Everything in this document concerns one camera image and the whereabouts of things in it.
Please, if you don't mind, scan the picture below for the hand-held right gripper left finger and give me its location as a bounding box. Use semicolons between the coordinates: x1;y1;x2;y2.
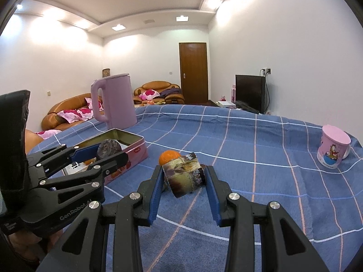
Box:
37;164;166;272

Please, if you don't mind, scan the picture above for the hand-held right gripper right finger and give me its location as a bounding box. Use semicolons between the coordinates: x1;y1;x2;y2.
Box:
204;165;329;272

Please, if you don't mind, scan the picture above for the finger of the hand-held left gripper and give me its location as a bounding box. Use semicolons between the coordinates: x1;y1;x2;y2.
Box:
28;151;129;204
27;144;100;173

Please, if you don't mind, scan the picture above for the dark wrinkled round fruit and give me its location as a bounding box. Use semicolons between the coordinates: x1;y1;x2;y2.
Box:
97;139;122;159

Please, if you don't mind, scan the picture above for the pink metal tin box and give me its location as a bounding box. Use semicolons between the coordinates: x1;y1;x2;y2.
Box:
61;128;149;189

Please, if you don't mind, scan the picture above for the small orange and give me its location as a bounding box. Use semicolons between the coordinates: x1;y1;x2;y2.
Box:
158;150;181;166

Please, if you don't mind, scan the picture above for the person's left hand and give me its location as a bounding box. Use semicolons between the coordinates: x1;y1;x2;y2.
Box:
10;228;64;264

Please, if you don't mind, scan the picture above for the pink floral pillow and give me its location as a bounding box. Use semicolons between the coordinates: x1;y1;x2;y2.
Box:
85;97;104;111
57;110;78;124
139;89;160;101
74;108;94;121
35;129;62;140

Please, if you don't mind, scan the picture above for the long brown leather sofa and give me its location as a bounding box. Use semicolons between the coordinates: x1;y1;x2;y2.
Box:
41;93;100;132

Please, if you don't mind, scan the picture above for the blue checked tablecloth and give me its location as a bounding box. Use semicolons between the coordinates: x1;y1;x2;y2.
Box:
28;104;363;272

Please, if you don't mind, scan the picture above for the brown leather armchair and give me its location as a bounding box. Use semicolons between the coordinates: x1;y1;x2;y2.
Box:
25;129;44;155

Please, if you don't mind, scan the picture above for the pink electric kettle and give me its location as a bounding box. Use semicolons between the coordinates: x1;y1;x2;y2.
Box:
91;73;138;129

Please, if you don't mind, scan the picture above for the short brown leather sofa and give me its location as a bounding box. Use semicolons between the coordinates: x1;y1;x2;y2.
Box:
133;80;186;106

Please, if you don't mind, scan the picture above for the purple cloth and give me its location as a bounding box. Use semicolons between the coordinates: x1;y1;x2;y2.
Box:
160;88;183;100

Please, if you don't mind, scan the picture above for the black television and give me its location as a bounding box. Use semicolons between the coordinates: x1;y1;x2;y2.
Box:
235;74;267;114

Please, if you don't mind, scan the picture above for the brown wooden door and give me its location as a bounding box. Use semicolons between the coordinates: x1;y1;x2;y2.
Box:
179;42;210;104

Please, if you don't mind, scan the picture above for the pink cartoon cup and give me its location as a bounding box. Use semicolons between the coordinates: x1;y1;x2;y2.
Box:
317;125;352;171

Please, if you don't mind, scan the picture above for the black power cable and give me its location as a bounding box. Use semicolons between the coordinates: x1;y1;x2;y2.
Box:
264;74;271;114

